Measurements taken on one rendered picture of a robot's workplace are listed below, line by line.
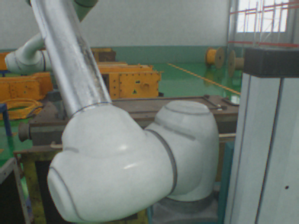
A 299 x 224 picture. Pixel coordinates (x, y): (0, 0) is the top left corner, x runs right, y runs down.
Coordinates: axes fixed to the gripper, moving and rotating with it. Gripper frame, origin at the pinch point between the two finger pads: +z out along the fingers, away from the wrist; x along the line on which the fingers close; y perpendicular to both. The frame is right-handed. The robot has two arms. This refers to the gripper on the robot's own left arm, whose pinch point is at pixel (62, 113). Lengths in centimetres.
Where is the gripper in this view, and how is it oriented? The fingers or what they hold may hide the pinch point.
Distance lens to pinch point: 136.9
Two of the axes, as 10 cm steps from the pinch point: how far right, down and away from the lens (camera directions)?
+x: -5.9, 2.4, -7.7
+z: 0.0, 9.5, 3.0
